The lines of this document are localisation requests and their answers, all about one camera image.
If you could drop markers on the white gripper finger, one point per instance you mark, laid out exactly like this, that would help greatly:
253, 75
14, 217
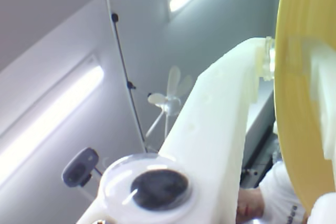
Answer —
210, 129
324, 208

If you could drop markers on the yellow plate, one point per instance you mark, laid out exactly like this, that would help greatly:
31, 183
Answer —
294, 103

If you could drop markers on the white fan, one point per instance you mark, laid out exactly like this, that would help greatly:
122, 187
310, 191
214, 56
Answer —
170, 103

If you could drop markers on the person in white shirt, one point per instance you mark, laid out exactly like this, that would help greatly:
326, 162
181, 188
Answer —
278, 190

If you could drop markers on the grey webcam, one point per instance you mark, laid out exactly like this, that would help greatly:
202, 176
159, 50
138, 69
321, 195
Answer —
78, 169

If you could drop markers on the thin pole with black clips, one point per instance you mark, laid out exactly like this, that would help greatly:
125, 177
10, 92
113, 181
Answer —
114, 18

